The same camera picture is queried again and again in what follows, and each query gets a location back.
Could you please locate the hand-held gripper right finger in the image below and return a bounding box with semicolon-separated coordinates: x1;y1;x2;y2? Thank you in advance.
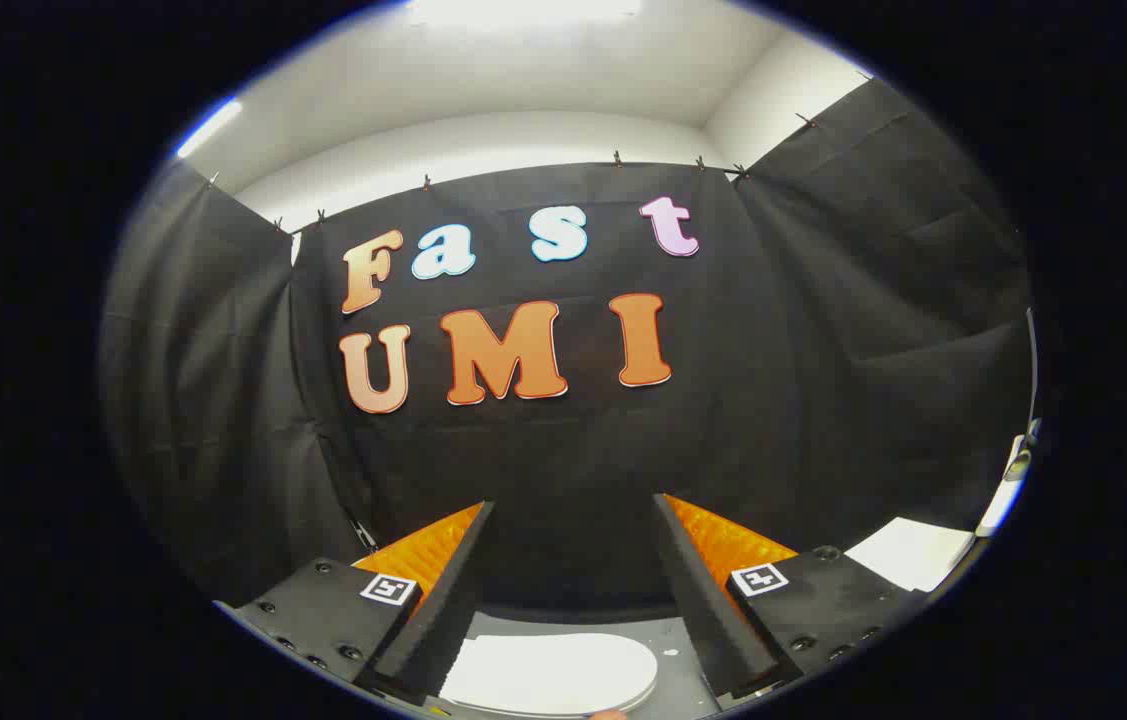
653;493;929;701

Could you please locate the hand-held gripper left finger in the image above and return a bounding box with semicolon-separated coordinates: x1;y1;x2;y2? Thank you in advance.
213;500;496;706

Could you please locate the white toilet lid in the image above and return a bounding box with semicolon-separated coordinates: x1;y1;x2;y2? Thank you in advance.
438;632;659;719

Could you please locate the black backdrop cloth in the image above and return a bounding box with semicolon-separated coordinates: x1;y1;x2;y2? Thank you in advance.
98;78;1034;621

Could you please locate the grey cabinet with white top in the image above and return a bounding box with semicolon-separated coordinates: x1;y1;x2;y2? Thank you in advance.
843;517;976;593

